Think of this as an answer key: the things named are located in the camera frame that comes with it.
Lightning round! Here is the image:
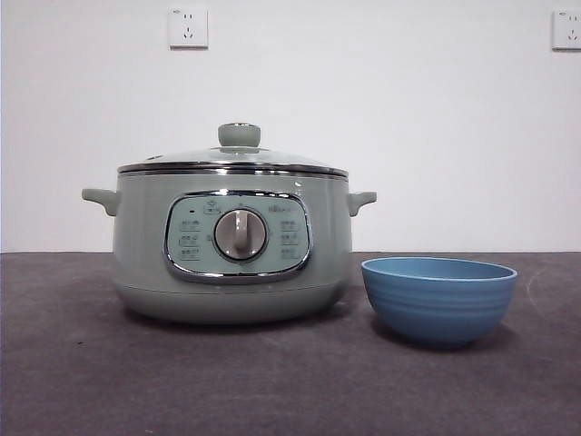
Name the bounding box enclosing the glass lid with green knob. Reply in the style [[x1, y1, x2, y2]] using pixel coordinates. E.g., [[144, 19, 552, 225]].
[[116, 121, 349, 176]]

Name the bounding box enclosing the pale green electric steamer pot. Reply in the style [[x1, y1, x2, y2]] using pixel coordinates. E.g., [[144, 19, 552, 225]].
[[81, 171, 378, 325]]

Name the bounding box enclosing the blue ribbed bowl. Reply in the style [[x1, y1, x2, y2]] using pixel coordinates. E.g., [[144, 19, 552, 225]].
[[361, 256, 518, 351]]

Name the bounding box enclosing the white wall socket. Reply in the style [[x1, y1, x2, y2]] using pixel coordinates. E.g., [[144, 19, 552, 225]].
[[169, 7, 210, 50], [551, 10, 581, 52]]

